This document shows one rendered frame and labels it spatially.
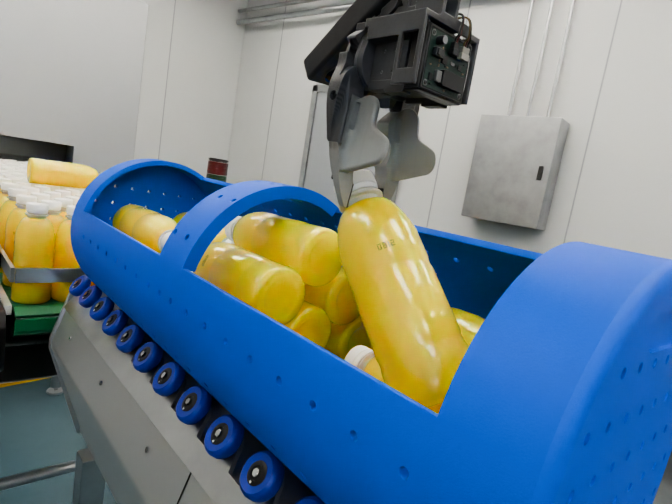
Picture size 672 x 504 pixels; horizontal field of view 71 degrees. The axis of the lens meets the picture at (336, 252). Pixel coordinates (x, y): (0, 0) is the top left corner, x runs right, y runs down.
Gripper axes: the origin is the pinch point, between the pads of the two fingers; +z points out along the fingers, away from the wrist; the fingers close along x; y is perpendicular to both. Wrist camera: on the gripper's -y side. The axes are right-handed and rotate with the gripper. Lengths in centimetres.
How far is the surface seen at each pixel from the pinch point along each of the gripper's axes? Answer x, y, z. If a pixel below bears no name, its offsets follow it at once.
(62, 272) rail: -7, -76, 27
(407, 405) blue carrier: -8.4, 15.5, 11.3
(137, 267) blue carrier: -8.8, -28.2, 13.9
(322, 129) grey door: 289, -366, -50
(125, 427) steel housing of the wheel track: -7.8, -29.7, 37.0
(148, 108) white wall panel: 159, -508, -44
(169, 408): -5.4, -21.8, 30.8
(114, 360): -6, -41, 32
